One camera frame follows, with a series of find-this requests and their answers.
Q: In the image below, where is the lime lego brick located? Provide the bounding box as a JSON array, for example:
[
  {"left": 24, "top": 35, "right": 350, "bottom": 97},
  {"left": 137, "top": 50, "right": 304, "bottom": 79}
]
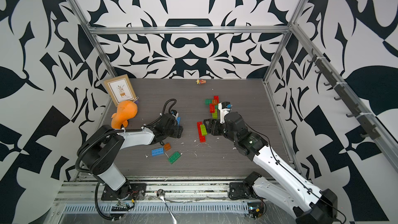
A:
[
  {"left": 200, "top": 124, "right": 207, "bottom": 136},
  {"left": 212, "top": 110, "right": 218, "bottom": 119}
]

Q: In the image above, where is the red lego brick top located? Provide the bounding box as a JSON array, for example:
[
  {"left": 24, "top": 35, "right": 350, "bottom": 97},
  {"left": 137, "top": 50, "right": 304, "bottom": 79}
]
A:
[{"left": 197, "top": 121, "right": 203, "bottom": 135}]

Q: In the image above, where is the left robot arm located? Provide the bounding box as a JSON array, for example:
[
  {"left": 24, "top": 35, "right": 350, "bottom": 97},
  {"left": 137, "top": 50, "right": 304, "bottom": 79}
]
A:
[{"left": 75, "top": 99, "right": 183, "bottom": 222}]

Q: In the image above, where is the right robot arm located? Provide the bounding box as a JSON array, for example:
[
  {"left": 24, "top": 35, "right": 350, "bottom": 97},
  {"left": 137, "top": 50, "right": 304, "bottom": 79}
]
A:
[{"left": 204, "top": 112, "right": 341, "bottom": 224}]

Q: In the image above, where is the small toy figure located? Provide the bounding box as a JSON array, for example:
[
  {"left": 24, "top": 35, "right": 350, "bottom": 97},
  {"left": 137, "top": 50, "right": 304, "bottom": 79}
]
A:
[{"left": 196, "top": 79, "right": 206, "bottom": 85}]

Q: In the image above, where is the orange whale plush toy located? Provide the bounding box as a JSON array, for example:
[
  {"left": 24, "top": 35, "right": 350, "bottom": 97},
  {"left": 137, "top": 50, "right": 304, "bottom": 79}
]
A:
[{"left": 111, "top": 101, "right": 138, "bottom": 129}]

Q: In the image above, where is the framed plant picture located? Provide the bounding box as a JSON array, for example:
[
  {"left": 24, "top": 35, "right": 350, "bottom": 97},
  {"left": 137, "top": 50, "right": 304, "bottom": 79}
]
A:
[{"left": 104, "top": 75, "right": 138, "bottom": 106}]

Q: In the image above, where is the metal spoon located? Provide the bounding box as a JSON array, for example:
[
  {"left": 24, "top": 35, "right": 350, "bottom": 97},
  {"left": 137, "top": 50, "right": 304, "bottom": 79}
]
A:
[{"left": 157, "top": 189, "right": 178, "bottom": 224}]

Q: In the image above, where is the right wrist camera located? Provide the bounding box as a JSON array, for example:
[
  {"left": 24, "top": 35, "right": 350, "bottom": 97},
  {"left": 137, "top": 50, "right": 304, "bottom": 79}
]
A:
[{"left": 218, "top": 102, "right": 232, "bottom": 124}]

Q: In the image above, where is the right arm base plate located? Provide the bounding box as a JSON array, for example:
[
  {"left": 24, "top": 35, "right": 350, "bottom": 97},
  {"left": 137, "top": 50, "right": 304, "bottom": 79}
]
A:
[{"left": 228, "top": 182, "right": 258, "bottom": 200}]

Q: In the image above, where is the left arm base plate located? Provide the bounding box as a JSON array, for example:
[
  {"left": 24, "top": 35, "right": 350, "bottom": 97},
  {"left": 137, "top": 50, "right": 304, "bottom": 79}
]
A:
[{"left": 101, "top": 183, "right": 147, "bottom": 201}]

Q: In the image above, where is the wall hook rack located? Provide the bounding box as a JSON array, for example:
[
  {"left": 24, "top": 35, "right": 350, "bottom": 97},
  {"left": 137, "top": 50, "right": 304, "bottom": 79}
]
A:
[{"left": 309, "top": 55, "right": 384, "bottom": 140}]

